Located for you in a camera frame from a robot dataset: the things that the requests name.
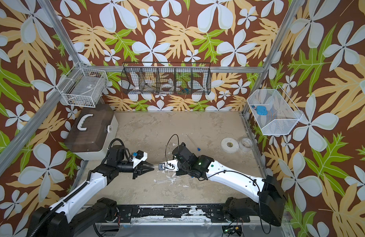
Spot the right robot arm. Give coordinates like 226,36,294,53
165,143,288,227

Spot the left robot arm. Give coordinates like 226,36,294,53
26,139,154,237

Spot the white foam tape roll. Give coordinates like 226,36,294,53
221,137,239,154

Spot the clear packing tape roll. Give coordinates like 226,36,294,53
239,137,253,152

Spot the brown lid storage box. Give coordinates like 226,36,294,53
64,104,118,161

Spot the blue object in basket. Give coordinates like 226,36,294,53
256,106,268,116

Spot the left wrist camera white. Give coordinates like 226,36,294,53
130,150,148,168

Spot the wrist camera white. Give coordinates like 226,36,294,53
158,160,178,171
130,150,148,168

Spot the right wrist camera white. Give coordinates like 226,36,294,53
158,160,178,171

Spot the black wire basket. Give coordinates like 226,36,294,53
120,62,212,95

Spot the aluminium frame rail back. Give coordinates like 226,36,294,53
81,66,264,74

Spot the aluminium frame rail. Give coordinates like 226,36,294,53
0,68,82,184
81,66,264,74

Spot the white wire basket left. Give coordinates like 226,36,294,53
57,63,108,108

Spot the white wire basket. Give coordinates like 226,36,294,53
57,63,108,108
247,86,303,136

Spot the white wire basket right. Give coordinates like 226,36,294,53
247,86,303,136

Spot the aluminium frame rail left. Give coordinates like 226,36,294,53
0,68,82,184

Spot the aluminium frame post left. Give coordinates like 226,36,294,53
37,0,82,65

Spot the aluminium frame post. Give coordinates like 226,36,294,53
242,1,305,98
37,0,82,65

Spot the aluminium frame post right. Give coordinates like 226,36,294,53
242,1,305,98

